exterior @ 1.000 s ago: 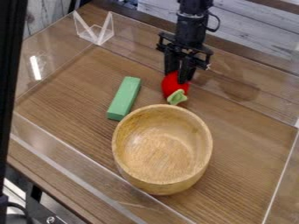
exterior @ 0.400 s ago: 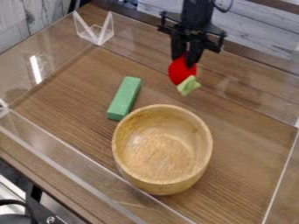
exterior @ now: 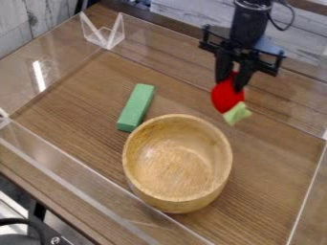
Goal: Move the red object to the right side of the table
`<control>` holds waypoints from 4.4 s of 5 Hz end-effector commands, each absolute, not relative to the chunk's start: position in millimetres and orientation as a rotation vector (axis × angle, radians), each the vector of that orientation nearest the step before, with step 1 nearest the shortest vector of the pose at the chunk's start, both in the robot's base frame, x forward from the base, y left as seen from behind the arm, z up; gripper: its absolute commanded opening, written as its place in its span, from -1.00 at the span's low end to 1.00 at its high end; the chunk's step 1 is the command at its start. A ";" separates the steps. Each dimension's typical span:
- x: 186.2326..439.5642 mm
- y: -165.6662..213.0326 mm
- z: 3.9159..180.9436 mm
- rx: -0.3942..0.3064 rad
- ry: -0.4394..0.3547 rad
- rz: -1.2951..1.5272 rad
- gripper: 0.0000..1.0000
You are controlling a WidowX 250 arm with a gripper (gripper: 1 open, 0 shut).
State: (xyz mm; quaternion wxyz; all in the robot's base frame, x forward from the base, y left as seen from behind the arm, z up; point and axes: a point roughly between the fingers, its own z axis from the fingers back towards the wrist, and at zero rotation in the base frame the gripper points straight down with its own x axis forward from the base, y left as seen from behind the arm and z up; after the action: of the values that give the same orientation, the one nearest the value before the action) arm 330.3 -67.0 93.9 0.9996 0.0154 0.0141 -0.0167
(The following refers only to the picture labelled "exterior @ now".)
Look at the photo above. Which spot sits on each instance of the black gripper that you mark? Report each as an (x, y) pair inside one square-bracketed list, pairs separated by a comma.
[(242, 43)]

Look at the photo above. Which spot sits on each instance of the red plush strawberry toy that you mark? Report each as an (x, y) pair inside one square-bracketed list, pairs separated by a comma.
[(229, 101)]

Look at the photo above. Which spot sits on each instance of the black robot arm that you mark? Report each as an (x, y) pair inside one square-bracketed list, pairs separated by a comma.
[(282, 18)]

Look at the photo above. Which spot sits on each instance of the green rectangular block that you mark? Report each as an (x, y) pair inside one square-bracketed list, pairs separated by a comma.
[(137, 107)]

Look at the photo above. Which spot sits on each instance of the wooden bowl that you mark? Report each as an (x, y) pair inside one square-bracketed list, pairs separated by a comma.
[(178, 162)]

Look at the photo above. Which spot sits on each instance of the clear acrylic corner bracket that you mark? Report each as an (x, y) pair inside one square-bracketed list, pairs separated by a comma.
[(103, 37)]

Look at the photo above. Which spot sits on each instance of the black metal table leg bracket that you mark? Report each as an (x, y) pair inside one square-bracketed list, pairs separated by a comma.
[(50, 237)]

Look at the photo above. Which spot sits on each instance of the clear acrylic front wall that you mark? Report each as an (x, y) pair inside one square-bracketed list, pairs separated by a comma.
[(103, 210)]

